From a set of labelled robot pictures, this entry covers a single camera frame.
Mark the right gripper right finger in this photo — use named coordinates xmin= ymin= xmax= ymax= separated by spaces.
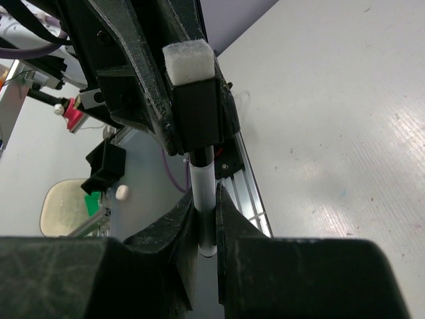
xmin=216 ymin=185 xmax=410 ymax=318

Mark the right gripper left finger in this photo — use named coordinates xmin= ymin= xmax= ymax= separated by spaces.
xmin=1 ymin=193 xmax=198 ymax=318

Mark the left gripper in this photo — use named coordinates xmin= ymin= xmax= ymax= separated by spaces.
xmin=59 ymin=1 xmax=184 ymax=156

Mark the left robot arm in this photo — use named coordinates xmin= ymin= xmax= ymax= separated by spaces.
xmin=1 ymin=1 xmax=240 ymax=156

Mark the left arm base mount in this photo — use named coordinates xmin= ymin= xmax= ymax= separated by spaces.
xmin=81 ymin=140 xmax=126 ymax=195

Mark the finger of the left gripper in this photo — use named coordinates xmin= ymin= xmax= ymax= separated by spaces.
xmin=153 ymin=1 xmax=240 ymax=142

